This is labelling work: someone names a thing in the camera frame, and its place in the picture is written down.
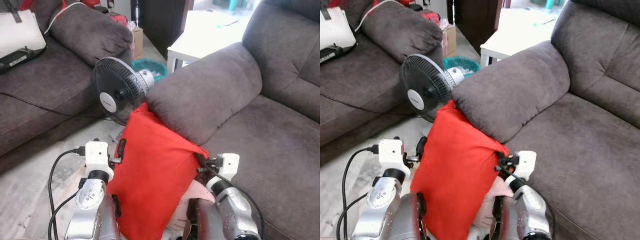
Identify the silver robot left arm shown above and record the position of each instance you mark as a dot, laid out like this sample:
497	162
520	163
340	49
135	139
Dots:
90	200
381	200

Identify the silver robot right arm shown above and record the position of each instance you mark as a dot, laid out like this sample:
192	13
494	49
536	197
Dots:
237	210
532	210

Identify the dark brown two-seat sofa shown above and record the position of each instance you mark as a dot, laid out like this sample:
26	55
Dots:
575	150
260	150

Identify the dark brown long sofa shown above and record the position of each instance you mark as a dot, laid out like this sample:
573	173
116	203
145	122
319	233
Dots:
360	80
45	90

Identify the silver robot right leg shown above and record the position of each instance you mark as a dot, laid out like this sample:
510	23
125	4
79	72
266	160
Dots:
202	220
507	220

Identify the black table fan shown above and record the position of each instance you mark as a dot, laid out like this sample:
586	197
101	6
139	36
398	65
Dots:
117	85
425	82

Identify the teal plastic basket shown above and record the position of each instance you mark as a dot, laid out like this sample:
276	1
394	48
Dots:
465	64
155	67

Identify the brown cardboard box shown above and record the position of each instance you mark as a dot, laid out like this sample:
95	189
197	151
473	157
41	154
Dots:
138	42
450	40

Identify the black flat device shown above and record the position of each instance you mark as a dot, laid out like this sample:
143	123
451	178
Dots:
17	61
335	52

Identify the white table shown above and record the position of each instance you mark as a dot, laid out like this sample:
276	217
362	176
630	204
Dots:
520	30
210	35

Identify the small red item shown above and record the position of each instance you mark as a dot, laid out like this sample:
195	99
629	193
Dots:
431	16
119	19

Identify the dark wooden cabinet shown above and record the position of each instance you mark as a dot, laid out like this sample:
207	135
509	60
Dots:
160	17
480	15

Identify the white handbag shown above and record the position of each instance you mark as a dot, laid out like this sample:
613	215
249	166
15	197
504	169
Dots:
335	27
20	32

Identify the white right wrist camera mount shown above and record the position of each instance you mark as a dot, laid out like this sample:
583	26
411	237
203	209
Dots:
526	164
229	165

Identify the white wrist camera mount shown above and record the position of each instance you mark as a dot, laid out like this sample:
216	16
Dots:
526	164
229	165
391	152
97	155

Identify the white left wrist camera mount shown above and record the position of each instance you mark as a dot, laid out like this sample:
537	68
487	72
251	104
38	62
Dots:
391	152
97	155

